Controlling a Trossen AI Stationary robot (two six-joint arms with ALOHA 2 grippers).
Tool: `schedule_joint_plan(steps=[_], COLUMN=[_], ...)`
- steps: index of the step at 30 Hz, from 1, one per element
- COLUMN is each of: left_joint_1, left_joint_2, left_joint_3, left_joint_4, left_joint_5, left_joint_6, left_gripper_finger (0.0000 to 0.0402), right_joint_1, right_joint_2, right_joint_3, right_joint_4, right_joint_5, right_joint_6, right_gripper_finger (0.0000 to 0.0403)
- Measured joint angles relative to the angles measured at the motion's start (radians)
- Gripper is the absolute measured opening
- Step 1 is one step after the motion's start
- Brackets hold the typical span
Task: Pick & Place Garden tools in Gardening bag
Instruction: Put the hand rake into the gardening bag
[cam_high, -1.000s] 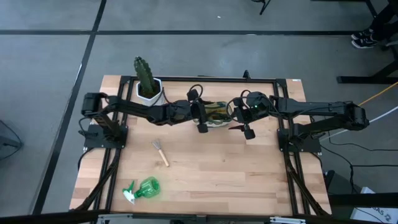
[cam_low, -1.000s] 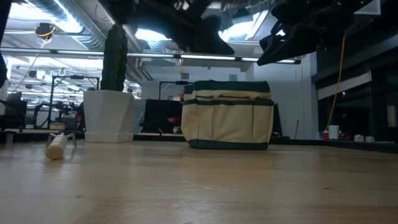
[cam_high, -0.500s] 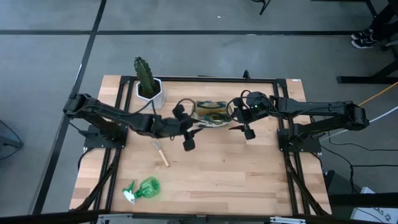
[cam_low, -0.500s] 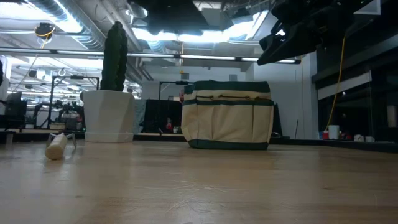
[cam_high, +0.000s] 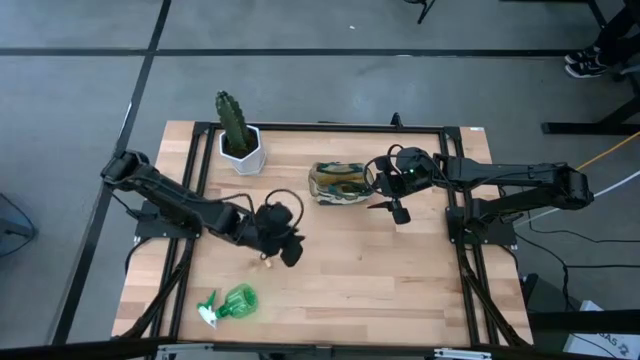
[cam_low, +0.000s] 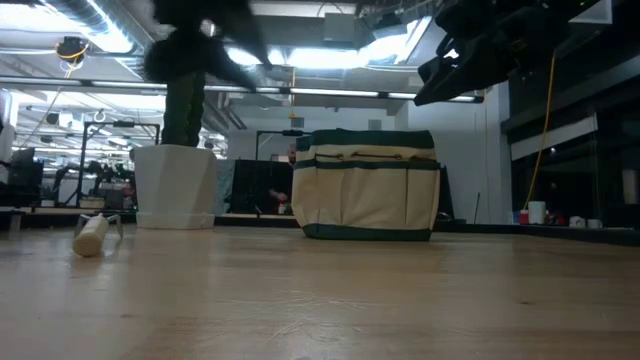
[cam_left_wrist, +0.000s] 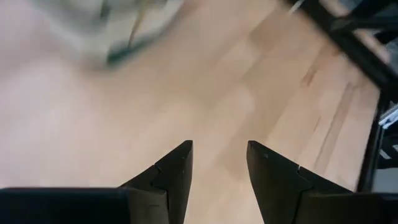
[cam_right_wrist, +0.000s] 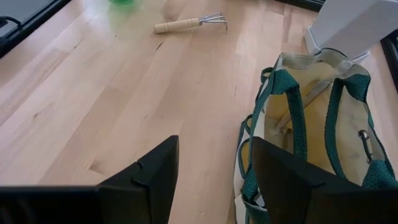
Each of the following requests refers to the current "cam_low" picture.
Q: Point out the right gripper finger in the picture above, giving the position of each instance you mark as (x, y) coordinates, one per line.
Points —
(437, 70)
(475, 75)

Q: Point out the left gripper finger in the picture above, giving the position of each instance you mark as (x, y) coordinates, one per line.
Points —
(232, 70)
(250, 37)

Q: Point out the beige green gardening bag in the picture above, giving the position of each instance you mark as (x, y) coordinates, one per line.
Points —
(365, 200)

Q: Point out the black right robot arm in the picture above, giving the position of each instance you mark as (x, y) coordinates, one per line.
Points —
(560, 15)

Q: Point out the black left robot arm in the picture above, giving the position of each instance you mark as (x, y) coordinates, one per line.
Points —
(175, 10)

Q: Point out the green cactus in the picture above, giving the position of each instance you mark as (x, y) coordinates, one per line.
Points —
(184, 115)

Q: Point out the grey square vent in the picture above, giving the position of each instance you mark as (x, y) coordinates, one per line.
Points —
(297, 123)
(375, 124)

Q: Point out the long fluorescent light tube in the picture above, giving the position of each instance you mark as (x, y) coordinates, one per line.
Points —
(340, 93)

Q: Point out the person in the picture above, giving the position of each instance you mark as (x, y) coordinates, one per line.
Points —
(291, 154)

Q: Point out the black partition panel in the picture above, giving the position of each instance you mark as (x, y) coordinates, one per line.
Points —
(446, 195)
(250, 185)

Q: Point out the grey fabric panel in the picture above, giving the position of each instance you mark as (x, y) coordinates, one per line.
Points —
(225, 187)

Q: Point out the white hexagonal plant pot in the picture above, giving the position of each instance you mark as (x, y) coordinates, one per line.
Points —
(175, 185)

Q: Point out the white paper roll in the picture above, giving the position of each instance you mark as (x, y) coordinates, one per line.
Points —
(537, 212)

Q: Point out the red cup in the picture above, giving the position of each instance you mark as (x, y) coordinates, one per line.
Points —
(523, 218)

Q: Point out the white mug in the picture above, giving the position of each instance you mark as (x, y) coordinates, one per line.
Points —
(577, 223)
(595, 224)

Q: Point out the black metal gantry frame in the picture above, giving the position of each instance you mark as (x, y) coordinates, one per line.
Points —
(120, 124)
(280, 133)

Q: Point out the silver ventilation duct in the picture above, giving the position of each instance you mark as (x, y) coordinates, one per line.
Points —
(90, 10)

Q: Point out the black aluminium table frame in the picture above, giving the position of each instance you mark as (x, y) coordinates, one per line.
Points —
(550, 234)

